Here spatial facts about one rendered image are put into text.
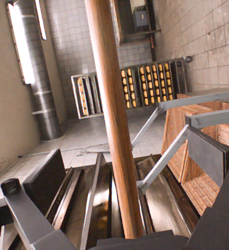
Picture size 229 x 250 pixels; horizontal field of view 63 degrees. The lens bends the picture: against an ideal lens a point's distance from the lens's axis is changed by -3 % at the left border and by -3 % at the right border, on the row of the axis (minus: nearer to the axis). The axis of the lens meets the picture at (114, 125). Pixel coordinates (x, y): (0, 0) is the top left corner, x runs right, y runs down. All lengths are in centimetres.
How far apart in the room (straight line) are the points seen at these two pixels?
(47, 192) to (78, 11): 552
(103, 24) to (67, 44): 523
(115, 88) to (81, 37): 521
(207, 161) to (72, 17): 551
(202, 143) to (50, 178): 13
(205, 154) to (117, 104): 13
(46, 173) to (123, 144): 12
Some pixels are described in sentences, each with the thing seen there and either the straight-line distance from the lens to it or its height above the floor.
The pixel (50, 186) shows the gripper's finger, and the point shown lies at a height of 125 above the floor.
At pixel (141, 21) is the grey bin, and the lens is 480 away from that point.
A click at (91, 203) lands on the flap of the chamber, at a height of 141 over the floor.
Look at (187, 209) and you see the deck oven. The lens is 126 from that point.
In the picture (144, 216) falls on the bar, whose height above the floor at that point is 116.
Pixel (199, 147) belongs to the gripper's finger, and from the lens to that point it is 18.
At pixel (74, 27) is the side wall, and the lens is 553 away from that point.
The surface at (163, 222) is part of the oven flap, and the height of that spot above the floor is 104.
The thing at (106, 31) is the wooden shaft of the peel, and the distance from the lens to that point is 25.
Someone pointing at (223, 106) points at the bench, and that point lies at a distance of 127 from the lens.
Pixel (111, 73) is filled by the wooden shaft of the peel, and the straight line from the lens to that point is 24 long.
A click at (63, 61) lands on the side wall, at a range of 545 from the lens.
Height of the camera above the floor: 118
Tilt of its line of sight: 2 degrees up
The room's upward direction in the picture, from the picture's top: 99 degrees counter-clockwise
